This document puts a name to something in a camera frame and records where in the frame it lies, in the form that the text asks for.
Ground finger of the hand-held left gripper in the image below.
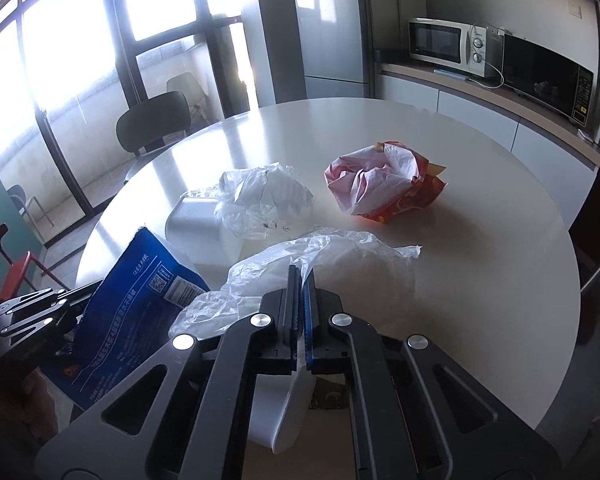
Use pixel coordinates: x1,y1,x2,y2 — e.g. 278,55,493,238
0,295,89,345
0,281,103,319

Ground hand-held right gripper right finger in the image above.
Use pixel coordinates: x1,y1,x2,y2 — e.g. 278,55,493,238
302,267,563,480

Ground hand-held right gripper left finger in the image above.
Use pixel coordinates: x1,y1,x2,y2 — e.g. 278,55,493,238
34,264,303,480

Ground clear plastic bag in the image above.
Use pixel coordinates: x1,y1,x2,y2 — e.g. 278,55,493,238
169,227,423,343

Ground blue snack packet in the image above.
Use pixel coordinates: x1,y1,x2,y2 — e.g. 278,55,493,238
50,226,211,411

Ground white plastic bag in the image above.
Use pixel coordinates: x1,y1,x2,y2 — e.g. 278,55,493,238
215,162,316,240

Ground white container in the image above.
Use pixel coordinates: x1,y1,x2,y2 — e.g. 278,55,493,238
165,195,246,263

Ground red chair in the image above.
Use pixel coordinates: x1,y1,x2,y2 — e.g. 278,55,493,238
0,225,72,306

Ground white plastic piece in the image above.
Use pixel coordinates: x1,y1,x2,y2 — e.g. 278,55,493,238
250,372,317,456

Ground dark metal chair behind glass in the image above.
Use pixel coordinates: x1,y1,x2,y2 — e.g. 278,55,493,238
7,185,47,237

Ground crumpled pink and red bag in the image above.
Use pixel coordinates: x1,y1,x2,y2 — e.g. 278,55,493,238
324,141,447,223

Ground black framed glass door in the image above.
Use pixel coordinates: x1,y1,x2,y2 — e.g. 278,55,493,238
0,0,261,246

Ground wooden table legs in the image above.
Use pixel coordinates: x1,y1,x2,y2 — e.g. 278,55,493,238
375,57,600,241

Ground silver refrigerator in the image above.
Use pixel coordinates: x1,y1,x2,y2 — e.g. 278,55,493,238
290,0,373,101

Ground white microwave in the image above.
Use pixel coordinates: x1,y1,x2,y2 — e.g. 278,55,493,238
407,17,505,79

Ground black microwave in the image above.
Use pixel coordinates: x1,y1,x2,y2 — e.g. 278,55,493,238
500,34,595,126

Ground white power cable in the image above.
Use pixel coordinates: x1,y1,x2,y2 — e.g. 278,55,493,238
464,22,506,92

